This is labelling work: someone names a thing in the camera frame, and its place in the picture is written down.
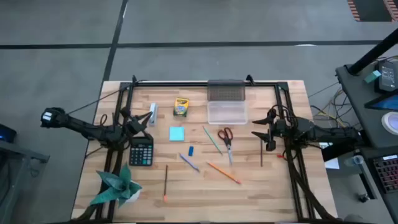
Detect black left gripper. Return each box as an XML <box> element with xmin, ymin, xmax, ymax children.
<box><xmin>119</xmin><ymin>107</ymin><xmax>154</xmax><ymax>141</ymax></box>

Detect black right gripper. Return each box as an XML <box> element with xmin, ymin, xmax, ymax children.
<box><xmin>251</xmin><ymin>108</ymin><xmax>289</xmax><ymax>152</ymax></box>

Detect blue sticky note pad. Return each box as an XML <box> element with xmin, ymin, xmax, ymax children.
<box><xmin>169</xmin><ymin>126</ymin><xmax>185</xmax><ymax>142</ymax></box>

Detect red-handled scissors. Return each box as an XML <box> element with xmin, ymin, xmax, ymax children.
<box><xmin>217</xmin><ymin>126</ymin><xmax>234</xmax><ymax>166</ymax></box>

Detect yellow crayon box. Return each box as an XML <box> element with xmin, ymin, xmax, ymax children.
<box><xmin>173</xmin><ymin>97</ymin><xmax>190</xmax><ymax>118</ymax></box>

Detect green pencil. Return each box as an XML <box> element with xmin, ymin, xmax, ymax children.
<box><xmin>201</xmin><ymin>125</ymin><xmax>224</xmax><ymax>156</ymax></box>

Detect purple pen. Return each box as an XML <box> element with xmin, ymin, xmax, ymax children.
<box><xmin>178</xmin><ymin>152</ymin><xmax>200</xmax><ymax>173</ymax></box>

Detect black pencil orange eraser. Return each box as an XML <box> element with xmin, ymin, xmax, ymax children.
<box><xmin>163</xmin><ymin>164</ymin><xmax>169</xmax><ymax>203</ymax></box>

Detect grey stapler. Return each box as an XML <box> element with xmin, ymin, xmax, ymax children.
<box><xmin>148</xmin><ymin>103</ymin><xmax>159</xmax><ymax>126</ymax></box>

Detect black calculator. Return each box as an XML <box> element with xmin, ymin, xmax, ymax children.
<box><xmin>128</xmin><ymin>136</ymin><xmax>154</xmax><ymax>167</ymax></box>

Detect clear plastic pencil box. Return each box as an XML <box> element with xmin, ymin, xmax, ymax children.
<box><xmin>206</xmin><ymin>79</ymin><xmax>249</xmax><ymax>125</ymax></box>

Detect artificial green plant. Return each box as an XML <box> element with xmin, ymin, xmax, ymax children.
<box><xmin>89</xmin><ymin>163</ymin><xmax>143</xmax><ymax>208</ymax></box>

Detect white plant pot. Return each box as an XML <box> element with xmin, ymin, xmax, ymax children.
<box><xmin>126</xmin><ymin>180</ymin><xmax>141</xmax><ymax>203</ymax></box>

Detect white paper sheet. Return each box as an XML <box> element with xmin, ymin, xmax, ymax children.
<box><xmin>318</xmin><ymin>141</ymin><xmax>341</xmax><ymax>170</ymax></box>

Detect clear water bottle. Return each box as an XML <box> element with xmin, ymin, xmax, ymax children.
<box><xmin>343</xmin><ymin>154</ymin><xmax>364</xmax><ymax>167</ymax></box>

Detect dark side desk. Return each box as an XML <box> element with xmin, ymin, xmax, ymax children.
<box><xmin>335</xmin><ymin>55</ymin><xmax>398</xmax><ymax>224</ymax></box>

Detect white tape roll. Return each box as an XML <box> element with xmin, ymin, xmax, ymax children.
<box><xmin>381</xmin><ymin>111</ymin><xmax>398</xmax><ymax>136</ymax></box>

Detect small teal box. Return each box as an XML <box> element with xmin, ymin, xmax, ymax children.
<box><xmin>363</xmin><ymin>70</ymin><xmax>382</xmax><ymax>84</ymax></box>

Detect blue-screen monitor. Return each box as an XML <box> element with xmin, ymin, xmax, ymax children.
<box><xmin>364</xmin><ymin>93</ymin><xmax>398</xmax><ymax>112</ymax></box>

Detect grey metal cart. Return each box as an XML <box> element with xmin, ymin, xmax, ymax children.
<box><xmin>0</xmin><ymin>139</ymin><xmax>50</xmax><ymax>224</ymax></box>

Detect black keyboard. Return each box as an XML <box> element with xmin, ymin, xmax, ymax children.
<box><xmin>371</xmin><ymin>154</ymin><xmax>398</xmax><ymax>194</ymax></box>

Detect black electronic device box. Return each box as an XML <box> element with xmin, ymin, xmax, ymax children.
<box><xmin>374</xmin><ymin>60</ymin><xmax>398</xmax><ymax>94</ymax></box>

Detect black computer blue light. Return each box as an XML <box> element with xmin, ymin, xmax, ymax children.
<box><xmin>0</xmin><ymin>123</ymin><xmax>18</xmax><ymax>144</ymax></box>

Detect black striped floor mat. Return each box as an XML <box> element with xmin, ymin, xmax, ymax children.
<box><xmin>346</xmin><ymin>0</ymin><xmax>398</xmax><ymax>22</ymax></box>

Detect black aluminium table frame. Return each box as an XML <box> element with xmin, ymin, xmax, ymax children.
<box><xmin>73</xmin><ymin>80</ymin><xmax>335</xmax><ymax>223</ymax></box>

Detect thin black cable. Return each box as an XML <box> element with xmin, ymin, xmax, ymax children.
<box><xmin>67</xmin><ymin>79</ymin><xmax>147</xmax><ymax>115</ymax></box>

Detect tangled cable bundle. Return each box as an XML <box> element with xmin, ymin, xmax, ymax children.
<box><xmin>309</xmin><ymin>86</ymin><xmax>361</xmax><ymax>130</ymax></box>

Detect black monitor post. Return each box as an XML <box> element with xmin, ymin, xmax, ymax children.
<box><xmin>347</xmin><ymin>27</ymin><xmax>398</xmax><ymax>76</ymax></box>

